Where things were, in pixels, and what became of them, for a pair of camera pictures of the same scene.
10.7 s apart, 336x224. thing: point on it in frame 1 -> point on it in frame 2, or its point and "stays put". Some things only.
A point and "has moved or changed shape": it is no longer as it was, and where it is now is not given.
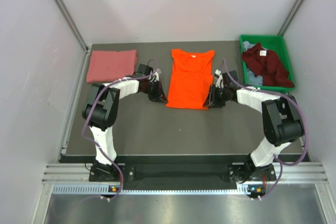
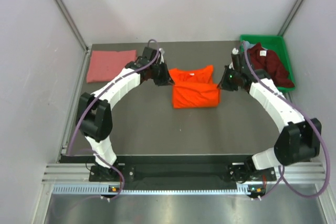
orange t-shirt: x=191 y=77 has moved or changed shape
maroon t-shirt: x=265 y=63 stays put
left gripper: x=159 y=95 -> x=166 y=79
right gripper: x=211 y=100 -> x=223 y=84
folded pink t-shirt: x=105 y=65 stays put
